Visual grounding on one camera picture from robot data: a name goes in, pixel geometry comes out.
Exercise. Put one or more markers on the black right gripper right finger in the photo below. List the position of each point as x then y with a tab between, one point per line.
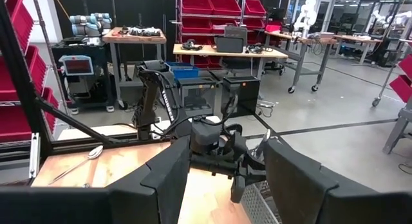
305	192

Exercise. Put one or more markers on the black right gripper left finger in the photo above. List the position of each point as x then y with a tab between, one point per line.
145	198

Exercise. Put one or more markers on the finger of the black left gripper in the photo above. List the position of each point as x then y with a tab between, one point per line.
238	189
254	163

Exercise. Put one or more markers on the silver metal spoon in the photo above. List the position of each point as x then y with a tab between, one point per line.
95	152

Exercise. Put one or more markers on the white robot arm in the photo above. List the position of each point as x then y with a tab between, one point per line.
305	14
383	19

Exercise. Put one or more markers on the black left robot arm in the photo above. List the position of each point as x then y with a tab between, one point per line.
167	101

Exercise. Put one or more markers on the grey blue-jointed robot arm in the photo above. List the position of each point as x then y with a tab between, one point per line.
90	24

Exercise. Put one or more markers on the grey mesh silverware basket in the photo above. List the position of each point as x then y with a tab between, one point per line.
254	204

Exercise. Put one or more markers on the black computer tower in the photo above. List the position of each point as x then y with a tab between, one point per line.
241	93

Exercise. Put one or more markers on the white power strip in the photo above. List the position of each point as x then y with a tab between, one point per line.
265	104

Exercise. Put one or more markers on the blue plastic bin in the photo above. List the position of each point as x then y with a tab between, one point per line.
183	71

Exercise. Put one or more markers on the red plastic storage bin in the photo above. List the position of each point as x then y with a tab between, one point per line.
407	64
201	61
13	124
402	85
196	25
254	22
19	18
196	4
255	7
35	69
222	24
225	5

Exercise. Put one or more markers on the long wooden table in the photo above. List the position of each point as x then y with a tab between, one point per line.
231	52

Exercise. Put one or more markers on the black headset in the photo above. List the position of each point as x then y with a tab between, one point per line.
256	49
191	45

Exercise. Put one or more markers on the black carry case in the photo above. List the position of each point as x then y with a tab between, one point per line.
230	40

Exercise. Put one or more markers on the grey metal stand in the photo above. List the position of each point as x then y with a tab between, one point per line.
399	127

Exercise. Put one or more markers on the metal bin rack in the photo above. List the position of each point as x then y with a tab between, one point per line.
178	24

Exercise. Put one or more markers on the pile of black tools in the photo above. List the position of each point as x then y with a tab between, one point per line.
145	31

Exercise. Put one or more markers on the black equipment cart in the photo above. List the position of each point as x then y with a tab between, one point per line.
87	85

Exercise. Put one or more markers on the small red box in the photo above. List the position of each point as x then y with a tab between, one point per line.
273	27

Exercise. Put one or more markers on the rolling metal rack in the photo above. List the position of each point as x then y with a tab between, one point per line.
383	89

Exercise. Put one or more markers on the wooden rolling workbench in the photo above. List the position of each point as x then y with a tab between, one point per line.
302	40

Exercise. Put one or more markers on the grey teach pendant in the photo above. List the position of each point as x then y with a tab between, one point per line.
77	65

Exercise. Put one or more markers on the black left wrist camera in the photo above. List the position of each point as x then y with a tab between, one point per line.
235	140

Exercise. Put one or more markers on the grey framed enclosure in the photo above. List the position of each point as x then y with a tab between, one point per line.
198	95

